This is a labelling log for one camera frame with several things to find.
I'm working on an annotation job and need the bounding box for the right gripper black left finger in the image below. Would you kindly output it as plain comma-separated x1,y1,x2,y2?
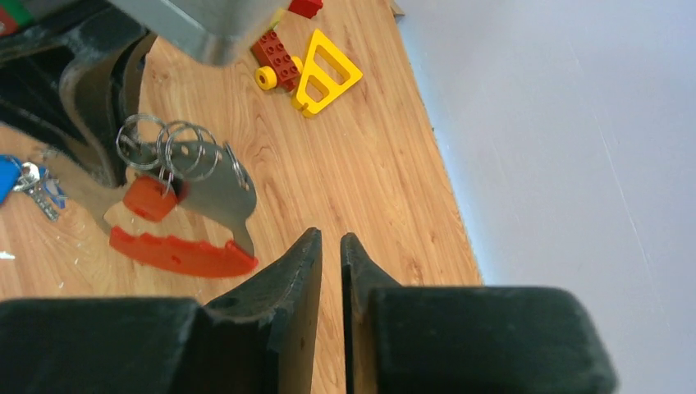
1,228,322,393

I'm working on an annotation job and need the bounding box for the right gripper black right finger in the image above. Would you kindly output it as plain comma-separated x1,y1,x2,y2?
340,233,619,393

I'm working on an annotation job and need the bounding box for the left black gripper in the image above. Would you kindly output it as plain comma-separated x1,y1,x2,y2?
1,1,156,188

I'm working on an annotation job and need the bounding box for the metal keyring holder red handle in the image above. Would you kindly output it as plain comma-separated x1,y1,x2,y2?
109,113,259,278

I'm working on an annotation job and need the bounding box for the green toy brick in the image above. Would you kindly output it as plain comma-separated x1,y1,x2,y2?
1,0,34,30

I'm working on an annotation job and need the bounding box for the red toy brick car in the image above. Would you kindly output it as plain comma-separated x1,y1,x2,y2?
250,29,303,92

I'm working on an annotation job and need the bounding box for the red window toy brick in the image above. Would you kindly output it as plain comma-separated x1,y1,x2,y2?
287,0,323,19

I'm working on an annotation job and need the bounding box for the yellow triangular toy frame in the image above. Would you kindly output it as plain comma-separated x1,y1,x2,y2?
291,29,364,118

